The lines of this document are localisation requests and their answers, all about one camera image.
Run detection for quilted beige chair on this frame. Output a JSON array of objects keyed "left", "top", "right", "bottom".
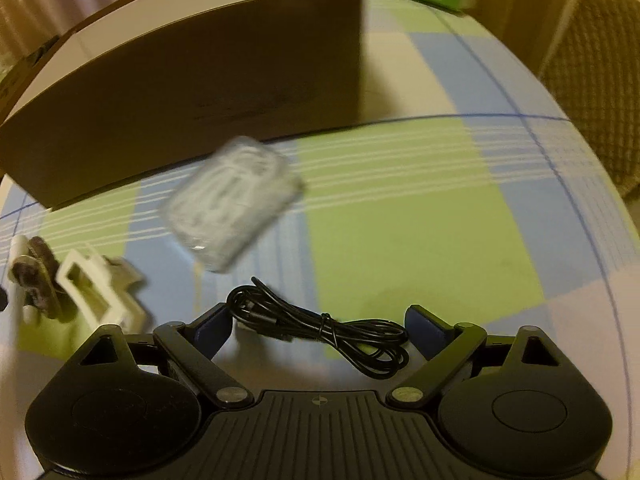
[{"left": 539, "top": 0, "right": 640, "bottom": 197}]

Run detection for purple and beige curtain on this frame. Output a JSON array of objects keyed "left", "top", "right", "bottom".
[{"left": 0, "top": 0, "right": 68, "bottom": 58}]

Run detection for clear floss pick box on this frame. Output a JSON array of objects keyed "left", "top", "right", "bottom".
[{"left": 165, "top": 135, "right": 306, "bottom": 273}]

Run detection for white hair claw clip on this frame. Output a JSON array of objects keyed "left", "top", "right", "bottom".
[{"left": 55, "top": 244, "right": 149, "bottom": 329}]

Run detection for brown cardboard box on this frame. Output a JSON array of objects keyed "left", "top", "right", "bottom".
[{"left": 0, "top": 0, "right": 366, "bottom": 211}]

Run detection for checkered tablecloth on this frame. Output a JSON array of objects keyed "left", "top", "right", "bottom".
[{"left": 0, "top": 0, "right": 636, "bottom": 396}]

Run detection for brown velvet scrunchie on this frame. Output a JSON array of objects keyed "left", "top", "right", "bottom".
[{"left": 11, "top": 237, "right": 68, "bottom": 320}]

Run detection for black cable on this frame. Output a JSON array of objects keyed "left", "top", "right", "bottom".
[{"left": 227, "top": 277, "right": 408, "bottom": 381}]

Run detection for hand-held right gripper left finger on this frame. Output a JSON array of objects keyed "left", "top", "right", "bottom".
[{"left": 80, "top": 304, "right": 255, "bottom": 406}]

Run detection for small white bottle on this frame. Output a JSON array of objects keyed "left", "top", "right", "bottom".
[{"left": 10, "top": 234, "right": 32, "bottom": 263}]

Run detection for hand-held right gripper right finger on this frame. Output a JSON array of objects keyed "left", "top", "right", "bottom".
[{"left": 391, "top": 304, "right": 562, "bottom": 406}]

